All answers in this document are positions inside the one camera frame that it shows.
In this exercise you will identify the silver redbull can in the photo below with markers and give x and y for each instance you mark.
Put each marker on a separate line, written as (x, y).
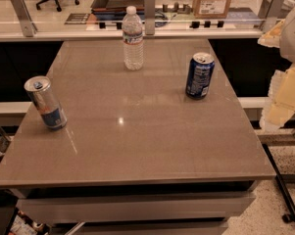
(40, 92)

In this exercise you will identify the blue pepsi can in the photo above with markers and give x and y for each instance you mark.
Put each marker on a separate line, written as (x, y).
(200, 72)

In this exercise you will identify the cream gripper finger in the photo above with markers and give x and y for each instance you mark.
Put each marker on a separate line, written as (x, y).
(273, 38)
(279, 108)

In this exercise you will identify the grey table drawer unit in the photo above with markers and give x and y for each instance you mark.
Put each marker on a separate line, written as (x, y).
(140, 209)

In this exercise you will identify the middle metal glass bracket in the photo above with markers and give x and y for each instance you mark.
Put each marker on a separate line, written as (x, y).
(149, 14)

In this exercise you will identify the right metal glass bracket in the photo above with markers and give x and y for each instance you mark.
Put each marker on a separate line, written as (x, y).
(269, 14)

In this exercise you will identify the black floor bar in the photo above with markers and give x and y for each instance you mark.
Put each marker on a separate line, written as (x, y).
(288, 217)

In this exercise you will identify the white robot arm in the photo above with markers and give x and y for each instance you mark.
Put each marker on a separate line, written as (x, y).
(287, 49)

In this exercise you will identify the left metal glass bracket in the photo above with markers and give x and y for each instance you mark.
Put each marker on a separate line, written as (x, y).
(27, 25)

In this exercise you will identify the cardboard box with label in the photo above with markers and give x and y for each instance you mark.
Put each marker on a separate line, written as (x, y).
(210, 9)

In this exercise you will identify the clear plastic water bottle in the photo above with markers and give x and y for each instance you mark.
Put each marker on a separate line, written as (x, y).
(132, 28)

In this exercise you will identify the metal glass bracket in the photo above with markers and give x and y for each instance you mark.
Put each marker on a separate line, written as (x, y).
(269, 14)
(149, 14)
(27, 25)

